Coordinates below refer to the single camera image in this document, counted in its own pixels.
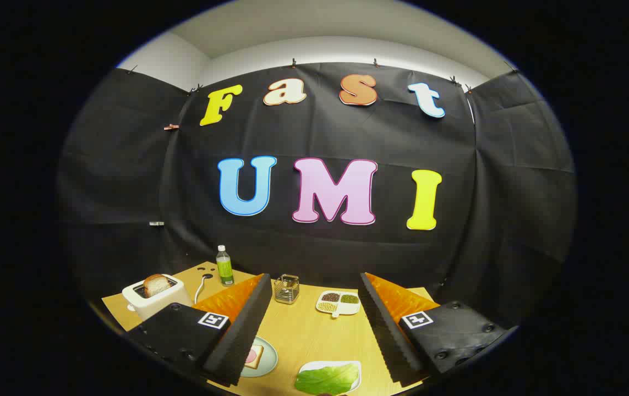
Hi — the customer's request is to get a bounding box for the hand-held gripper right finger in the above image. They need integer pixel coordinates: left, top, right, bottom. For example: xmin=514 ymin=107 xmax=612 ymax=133
xmin=358 ymin=272 xmax=518 ymax=387

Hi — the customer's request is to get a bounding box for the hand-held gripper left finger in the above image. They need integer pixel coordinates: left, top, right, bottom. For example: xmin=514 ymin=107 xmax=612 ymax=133
xmin=127 ymin=273 xmax=274 ymax=387

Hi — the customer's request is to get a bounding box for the green lettuce leaf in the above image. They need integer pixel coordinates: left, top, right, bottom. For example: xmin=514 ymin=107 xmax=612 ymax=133
xmin=294 ymin=364 xmax=360 ymax=396

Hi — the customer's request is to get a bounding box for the round-topped bread slice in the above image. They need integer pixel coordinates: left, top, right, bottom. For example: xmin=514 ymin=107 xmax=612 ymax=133
xmin=143 ymin=274 xmax=172 ymax=298

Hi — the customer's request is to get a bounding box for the square toast slice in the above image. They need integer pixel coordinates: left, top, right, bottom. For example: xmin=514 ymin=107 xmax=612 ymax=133
xmin=244 ymin=345 xmax=264 ymax=370

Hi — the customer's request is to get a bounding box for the pale green round plate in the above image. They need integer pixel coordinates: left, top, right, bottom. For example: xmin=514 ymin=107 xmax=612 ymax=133
xmin=240 ymin=336 xmax=279 ymax=378

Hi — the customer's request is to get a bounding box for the white divided dish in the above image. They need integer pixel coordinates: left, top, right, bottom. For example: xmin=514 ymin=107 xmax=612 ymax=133
xmin=315 ymin=290 xmax=361 ymax=318

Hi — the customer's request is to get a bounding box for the green label plastic bottle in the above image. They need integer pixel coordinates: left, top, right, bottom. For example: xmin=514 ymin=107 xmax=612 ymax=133
xmin=216 ymin=245 xmax=235 ymax=287

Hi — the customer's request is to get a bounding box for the white square plate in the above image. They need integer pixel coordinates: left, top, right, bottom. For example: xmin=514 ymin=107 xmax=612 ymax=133
xmin=296 ymin=360 xmax=362 ymax=394

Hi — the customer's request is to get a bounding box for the white toaster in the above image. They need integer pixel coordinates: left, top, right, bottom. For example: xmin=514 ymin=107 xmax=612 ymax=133
xmin=122 ymin=274 xmax=194 ymax=321

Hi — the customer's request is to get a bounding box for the black backdrop cloth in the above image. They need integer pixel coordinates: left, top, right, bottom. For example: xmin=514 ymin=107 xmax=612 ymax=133
xmin=56 ymin=59 xmax=578 ymax=331

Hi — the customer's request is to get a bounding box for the white toaster cable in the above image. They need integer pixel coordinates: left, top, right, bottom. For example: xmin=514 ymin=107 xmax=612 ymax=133
xmin=194 ymin=274 xmax=213 ymax=304

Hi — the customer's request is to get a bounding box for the metal wire utensil holder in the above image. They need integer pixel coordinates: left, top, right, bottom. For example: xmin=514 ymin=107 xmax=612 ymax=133
xmin=274 ymin=274 xmax=300 ymax=305

